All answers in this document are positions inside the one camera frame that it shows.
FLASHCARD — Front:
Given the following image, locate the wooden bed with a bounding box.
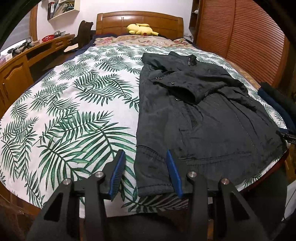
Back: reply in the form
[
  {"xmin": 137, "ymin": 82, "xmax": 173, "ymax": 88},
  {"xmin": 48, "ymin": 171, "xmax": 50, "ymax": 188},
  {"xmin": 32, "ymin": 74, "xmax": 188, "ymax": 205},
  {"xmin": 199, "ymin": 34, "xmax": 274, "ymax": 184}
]
[{"xmin": 0, "ymin": 11, "xmax": 296, "ymax": 218}]

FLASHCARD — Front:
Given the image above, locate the dark chair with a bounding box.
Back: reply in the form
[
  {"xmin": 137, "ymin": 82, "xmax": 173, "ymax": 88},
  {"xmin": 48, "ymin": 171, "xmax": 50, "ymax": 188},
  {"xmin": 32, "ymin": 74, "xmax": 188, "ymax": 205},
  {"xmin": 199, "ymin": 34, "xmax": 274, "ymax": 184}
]
[{"xmin": 63, "ymin": 20, "xmax": 94, "ymax": 53}]

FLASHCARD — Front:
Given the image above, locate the black desk gadget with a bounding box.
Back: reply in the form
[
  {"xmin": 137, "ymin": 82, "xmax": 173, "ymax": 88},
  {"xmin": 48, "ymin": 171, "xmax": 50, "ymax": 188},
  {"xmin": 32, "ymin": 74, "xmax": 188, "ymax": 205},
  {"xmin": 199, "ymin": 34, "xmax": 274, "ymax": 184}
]
[{"xmin": 8, "ymin": 42, "xmax": 34, "ymax": 55}]

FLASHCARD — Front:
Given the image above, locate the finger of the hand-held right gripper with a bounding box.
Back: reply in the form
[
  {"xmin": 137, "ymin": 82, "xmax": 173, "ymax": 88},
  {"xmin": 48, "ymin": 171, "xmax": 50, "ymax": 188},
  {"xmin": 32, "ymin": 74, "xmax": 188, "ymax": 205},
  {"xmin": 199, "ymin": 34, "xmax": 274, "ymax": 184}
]
[{"xmin": 276, "ymin": 130, "xmax": 296, "ymax": 144}]

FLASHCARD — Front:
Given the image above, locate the leaf print blanket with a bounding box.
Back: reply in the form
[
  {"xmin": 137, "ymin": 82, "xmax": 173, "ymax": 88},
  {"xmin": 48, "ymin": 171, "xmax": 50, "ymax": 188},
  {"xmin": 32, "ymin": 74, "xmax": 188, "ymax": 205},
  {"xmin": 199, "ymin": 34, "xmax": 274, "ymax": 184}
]
[{"xmin": 0, "ymin": 44, "xmax": 287, "ymax": 217}]

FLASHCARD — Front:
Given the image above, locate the wooden desk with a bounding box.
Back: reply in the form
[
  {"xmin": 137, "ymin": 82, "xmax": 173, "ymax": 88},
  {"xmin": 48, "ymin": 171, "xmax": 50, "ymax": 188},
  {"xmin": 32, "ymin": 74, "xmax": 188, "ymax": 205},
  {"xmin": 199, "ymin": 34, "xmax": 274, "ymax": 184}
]
[{"xmin": 0, "ymin": 34, "xmax": 77, "ymax": 117}]

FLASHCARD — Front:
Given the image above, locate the wooden louvred wardrobe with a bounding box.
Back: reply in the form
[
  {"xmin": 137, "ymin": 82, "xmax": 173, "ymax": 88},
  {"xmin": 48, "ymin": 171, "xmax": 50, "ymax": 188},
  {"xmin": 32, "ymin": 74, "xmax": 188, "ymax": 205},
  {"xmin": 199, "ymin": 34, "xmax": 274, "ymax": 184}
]
[{"xmin": 188, "ymin": 0, "xmax": 291, "ymax": 87}]

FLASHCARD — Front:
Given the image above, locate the black jacket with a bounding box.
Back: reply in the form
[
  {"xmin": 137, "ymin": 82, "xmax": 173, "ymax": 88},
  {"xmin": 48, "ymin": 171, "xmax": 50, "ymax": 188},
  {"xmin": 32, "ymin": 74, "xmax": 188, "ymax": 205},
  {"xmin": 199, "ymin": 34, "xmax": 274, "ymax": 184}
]
[{"xmin": 134, "ymin": 51, "xmax": 287, "ymax": 198}]

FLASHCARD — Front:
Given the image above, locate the person's dark clothing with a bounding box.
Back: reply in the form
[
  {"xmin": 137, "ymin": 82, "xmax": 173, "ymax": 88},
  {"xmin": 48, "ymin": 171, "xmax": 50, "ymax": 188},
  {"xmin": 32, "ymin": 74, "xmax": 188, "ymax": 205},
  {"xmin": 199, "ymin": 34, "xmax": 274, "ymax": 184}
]
[{"xmin": 79, "ymin": 167, "xmax": 292, "ymax": 241}]

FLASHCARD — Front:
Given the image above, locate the white wall shelf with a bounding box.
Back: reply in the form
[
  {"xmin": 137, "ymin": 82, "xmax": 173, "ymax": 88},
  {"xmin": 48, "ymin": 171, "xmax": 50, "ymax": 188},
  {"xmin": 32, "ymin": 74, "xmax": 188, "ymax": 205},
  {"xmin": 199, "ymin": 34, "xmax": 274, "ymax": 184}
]
[{"xmin": 47, "ymin": 0, "xmax": 80, "ymax": 21}]

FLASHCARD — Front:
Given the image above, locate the row of books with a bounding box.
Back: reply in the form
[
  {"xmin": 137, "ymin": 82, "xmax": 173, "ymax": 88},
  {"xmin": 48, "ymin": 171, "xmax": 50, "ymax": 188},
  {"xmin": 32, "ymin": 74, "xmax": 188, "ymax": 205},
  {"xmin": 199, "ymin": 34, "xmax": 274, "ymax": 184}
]
[{"xmin": 48, "ymin": 1, "xmax": 75, "ymax": 19}]

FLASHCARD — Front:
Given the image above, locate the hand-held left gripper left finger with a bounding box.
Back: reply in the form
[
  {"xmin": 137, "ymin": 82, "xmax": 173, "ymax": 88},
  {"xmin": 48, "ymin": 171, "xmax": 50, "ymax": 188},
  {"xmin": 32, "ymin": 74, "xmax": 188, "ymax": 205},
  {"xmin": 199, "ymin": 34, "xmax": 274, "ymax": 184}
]
[{"xmin": 26, "ymin": 149, "xmax": 126, "ymax": 241}]

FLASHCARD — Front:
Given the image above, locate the yellow plush toy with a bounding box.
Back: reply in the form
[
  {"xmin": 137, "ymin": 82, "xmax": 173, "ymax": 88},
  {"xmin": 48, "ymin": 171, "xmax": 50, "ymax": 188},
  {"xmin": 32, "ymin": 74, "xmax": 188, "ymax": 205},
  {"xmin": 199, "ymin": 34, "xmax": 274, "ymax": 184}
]
[{"xmin": 126, "ymin": 23, "xmax": 160, "ymax": 37}]

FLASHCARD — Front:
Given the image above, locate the brown patterned blanket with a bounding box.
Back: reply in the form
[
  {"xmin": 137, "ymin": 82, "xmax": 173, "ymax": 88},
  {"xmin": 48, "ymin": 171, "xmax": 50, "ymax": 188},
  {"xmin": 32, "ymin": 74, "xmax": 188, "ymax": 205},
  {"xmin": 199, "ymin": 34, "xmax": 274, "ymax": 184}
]
[{"xmin": 225, "ymin": 59, "xmax": 261, "ymax": 88}]

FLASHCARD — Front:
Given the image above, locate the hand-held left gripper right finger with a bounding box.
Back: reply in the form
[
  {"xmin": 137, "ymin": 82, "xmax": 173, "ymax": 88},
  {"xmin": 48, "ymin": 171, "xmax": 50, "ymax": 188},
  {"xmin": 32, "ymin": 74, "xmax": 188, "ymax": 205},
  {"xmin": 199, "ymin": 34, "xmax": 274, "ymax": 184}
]
[{"xmin": 166, "ymin": 149, "xmax": 270, "ymax": 241}]

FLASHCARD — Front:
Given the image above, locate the floral quilt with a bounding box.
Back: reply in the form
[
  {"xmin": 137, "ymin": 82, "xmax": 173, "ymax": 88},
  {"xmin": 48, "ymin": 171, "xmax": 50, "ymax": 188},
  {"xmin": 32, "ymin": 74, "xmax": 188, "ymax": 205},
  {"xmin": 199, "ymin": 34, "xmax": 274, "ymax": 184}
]
[{"xmin": 94, "ymin": 35, "xmax": 194, "ymax": 47}]

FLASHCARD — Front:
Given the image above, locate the folded navy garment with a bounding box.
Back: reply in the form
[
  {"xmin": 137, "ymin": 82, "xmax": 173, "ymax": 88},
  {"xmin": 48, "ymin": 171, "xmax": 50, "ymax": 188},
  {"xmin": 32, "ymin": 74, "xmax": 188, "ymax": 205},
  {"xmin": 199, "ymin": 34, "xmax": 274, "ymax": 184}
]
[{"xmin": 257, "ymin": 88, "xmax": 296, "ymax": 131}]

